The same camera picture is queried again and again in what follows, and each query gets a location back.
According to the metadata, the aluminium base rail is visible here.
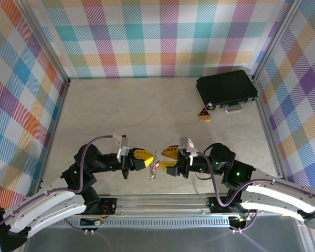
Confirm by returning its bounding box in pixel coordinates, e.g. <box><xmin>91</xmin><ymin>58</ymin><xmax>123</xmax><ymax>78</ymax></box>
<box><xmin>99</xmin><ymin>194</ymin><xmax>309</xmax><ymax>226</ymax></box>

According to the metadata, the slotted grey cable duct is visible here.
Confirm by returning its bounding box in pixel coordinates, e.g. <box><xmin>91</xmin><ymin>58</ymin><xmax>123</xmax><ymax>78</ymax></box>
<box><xmin>55</xmin><ymin>218</ymin><xmax>232</xmax><ymax>227</ymax></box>

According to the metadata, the black briefcase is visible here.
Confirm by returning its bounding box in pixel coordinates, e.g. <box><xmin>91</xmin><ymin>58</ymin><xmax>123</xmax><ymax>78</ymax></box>
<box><xmin>195</xmin><ymin>69</ymin><xmax>259</xmax><ymax>114</ymax></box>

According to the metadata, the wooden block with triangle sign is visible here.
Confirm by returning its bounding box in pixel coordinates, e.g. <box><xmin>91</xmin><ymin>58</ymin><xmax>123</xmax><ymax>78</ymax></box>
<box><xmin>197</xmin><ymin>107</ymin><xmax>212</xmax><ymax>123</ymax></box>

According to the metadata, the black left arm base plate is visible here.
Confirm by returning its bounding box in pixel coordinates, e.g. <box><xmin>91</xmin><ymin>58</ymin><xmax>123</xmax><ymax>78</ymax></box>
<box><xmin>93</xmin><ymin>197</ymin><xmax>118</xmax><ymax>217</ymax></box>

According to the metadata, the grey metal sheet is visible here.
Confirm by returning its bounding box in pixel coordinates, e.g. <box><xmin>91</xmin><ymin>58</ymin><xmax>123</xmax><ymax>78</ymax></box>
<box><xmin>23</xmin><ymin>225</ymin><xmax>307</xmax><ymax>252</ymax></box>

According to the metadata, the thin black wire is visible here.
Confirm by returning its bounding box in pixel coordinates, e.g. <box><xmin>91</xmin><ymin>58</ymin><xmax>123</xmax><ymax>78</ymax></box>
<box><xmin>196</xmin><ymin>169</ymin><xmax>214</xmax><ymax>181</ymax></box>

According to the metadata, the small black connector board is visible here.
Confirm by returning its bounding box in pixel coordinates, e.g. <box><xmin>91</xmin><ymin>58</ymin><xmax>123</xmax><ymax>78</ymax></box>
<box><xmin>79</xmin><ymin>216</ymin><xmax>106</xmax><ymax>228</ymax></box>
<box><xmin>229</xmin><ymin>214</ymin><xmax>250</xmax><ymax>229</ymax></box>

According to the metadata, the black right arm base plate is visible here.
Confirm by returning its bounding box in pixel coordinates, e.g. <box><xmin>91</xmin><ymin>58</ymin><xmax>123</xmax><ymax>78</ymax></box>
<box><xmin>208</xmin><ymin>196</ymin><xmax>242</xmax><ymax>215</ymax></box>

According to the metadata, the aluminium frame post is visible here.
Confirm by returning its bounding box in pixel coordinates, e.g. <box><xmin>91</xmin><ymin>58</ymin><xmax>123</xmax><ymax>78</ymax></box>
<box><xmin>17</xmin><ymin>0</ymin><xmax>71</xmax><ymax>86</ymax></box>
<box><xmin>251</xmin><ymin>0</ymin><xmax>302</xmax><ymax>81</ymax></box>

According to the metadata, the aluminium side rail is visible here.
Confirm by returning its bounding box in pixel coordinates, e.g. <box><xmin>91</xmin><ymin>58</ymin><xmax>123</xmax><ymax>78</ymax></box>
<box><xmin>33</xmin><ymin>78</ymin><xmax>71</xmax><ymax>197</ymax></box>
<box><xmin>253</xmin><ymin>77</ymin><xmax>289</xmax><ymax>184</ymax></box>

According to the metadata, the silver key holder with rings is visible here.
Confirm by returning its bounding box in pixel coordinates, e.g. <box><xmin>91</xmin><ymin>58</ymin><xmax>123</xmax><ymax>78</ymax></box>
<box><xmin>148</xmin><ymin>149</ymin><xmax>160</xmax><ymax>182</ymax></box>

